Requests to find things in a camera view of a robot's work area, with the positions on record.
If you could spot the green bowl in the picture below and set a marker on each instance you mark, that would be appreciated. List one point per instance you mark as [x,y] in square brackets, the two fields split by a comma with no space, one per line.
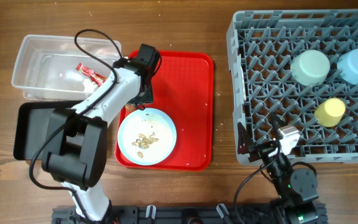
[310,68]

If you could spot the white tissue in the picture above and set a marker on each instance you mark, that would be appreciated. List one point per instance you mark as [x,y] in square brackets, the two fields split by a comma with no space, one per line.
[89,86]

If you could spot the orange carrot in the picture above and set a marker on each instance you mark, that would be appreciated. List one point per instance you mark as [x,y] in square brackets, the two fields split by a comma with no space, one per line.
[130,108]

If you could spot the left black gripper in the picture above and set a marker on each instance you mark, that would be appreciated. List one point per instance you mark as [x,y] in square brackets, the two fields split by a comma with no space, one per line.
[148,98]

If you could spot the red snack wrapper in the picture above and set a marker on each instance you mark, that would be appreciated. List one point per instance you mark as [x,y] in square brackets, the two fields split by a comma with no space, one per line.
[91,74]

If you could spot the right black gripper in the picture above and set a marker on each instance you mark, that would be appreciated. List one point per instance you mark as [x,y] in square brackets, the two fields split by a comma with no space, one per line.
[263,149]

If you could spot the grey dishwasher rack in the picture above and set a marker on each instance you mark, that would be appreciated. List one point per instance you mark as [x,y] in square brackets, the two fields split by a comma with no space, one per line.
[261,46]

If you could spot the light blue bowl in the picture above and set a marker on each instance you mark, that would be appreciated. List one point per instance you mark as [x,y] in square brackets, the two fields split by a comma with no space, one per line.
[356,66]

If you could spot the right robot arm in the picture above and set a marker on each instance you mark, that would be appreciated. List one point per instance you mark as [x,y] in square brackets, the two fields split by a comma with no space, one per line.
[296,184]

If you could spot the peanut pile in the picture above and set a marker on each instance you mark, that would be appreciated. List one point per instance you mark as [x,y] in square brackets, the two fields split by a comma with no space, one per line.
[144,142]

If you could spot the red serving tray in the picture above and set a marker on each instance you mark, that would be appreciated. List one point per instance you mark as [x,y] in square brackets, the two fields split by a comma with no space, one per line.
[183,88]

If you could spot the light blue plate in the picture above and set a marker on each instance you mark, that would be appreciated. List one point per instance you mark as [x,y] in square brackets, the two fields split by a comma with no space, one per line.
[147,121]

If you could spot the clear plastic bin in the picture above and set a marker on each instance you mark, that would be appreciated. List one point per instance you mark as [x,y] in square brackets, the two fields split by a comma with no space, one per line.
[45,68]

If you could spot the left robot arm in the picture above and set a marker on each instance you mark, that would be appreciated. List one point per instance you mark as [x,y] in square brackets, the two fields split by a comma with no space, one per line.
[75,150]

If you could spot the yellow cup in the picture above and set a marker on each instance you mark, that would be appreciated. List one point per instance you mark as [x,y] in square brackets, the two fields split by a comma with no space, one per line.
[330,112]

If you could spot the black plastic tray bin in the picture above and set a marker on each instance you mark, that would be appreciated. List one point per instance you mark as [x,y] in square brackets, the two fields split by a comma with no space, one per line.
[32,125]

